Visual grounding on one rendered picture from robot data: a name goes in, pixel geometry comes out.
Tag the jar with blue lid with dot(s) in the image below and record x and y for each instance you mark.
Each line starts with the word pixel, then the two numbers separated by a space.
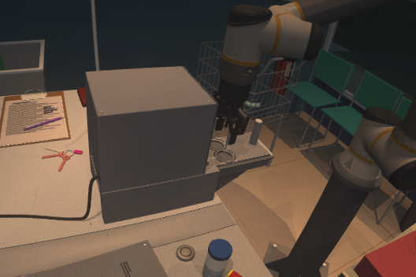
pixel 218 256

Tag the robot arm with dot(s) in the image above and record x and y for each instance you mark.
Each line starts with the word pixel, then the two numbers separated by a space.
pixel 247 36

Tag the red and yellow object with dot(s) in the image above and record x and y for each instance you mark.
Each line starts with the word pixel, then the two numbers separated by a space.
pixel 232 274

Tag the grey printed sheet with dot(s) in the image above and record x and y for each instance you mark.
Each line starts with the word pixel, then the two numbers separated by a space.
pixel 97 262

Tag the pink key tag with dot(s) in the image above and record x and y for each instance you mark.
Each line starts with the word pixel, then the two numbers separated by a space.
pixel 78 151

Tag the grey open box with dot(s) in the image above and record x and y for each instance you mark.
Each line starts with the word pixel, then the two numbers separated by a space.
pixel 22 75

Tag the green stick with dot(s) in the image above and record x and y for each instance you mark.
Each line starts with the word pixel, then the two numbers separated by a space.
pixel 1 62

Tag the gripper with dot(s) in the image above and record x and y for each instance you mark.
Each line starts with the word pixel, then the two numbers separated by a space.
pixel 235 85

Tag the purple pen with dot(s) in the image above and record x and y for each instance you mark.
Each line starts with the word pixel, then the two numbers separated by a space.
pixel 44 122

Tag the red block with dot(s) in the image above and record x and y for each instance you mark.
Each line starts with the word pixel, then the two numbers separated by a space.
pixel 82 97

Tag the grey token tray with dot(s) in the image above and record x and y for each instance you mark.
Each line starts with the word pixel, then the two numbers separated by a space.
pixel 247 155

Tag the red box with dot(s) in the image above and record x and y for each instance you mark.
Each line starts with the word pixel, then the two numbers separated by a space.
pixel 390 257

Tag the grey cylinder post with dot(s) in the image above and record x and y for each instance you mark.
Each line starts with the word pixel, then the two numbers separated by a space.
pixel 255 134

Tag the orange key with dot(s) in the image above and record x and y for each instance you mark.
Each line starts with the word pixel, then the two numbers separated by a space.
pixel 63 162
pixel 52 155

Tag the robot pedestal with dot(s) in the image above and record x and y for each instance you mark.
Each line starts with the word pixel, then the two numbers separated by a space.
pixel 328 212

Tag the green chair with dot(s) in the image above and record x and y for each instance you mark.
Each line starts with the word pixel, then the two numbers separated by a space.
pixel 328 69
pixel 377 93

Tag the grey round disc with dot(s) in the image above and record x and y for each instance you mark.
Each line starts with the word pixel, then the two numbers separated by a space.
pixel 186 253

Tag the red canister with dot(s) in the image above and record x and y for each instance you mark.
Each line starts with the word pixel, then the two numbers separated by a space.
pixel 280 77

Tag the white pole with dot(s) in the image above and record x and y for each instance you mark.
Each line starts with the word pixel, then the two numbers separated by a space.
pixel 95 24

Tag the grey washer body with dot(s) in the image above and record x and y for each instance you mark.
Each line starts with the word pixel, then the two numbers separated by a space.
pixel 146 134

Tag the brown clipboard with paper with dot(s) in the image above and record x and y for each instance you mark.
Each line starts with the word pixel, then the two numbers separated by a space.
pixel 32 118

